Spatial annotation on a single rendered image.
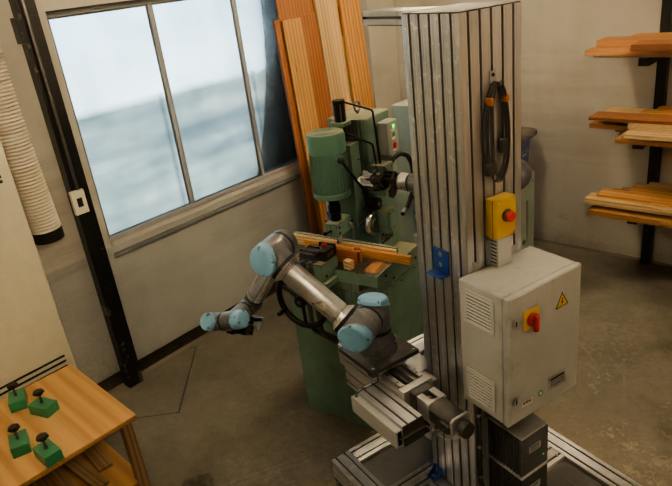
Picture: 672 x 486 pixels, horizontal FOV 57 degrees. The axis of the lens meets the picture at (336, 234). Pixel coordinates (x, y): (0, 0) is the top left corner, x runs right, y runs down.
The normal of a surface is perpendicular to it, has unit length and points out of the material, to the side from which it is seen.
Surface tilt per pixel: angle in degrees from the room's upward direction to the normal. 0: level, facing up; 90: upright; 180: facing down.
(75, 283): 90
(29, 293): 90
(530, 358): 90
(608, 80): 90
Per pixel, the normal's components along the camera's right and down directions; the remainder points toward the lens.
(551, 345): 0.54, 0.27
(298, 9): 0.73, 0.15
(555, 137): -0.66, 0.36
